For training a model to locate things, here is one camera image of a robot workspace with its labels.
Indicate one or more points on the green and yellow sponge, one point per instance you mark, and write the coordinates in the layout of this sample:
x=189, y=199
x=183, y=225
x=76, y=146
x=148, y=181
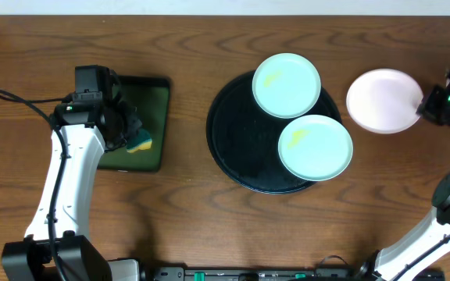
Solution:
x=139, y=142

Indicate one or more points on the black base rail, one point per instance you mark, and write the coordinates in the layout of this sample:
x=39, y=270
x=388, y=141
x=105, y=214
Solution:
x=342, y=273

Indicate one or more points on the mint green plate with stain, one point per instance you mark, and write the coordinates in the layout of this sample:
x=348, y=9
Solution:
x=315, y=148

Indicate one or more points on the round black serving tray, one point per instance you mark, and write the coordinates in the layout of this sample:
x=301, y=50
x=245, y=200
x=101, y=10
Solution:
x=243, y=141

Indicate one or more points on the pink round plate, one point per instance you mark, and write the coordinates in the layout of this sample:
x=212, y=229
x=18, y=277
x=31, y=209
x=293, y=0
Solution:
x=384, y=101

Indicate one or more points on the black rectangular tray with water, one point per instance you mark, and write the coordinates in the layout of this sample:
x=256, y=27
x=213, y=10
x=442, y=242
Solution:
x=151, y=97

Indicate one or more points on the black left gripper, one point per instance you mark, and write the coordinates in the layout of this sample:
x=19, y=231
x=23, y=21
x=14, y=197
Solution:
x=132, y=127

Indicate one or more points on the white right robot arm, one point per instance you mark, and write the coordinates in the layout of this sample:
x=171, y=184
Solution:
x=429, y=240

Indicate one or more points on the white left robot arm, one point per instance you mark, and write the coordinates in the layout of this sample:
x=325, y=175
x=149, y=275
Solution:
x=90, y=122

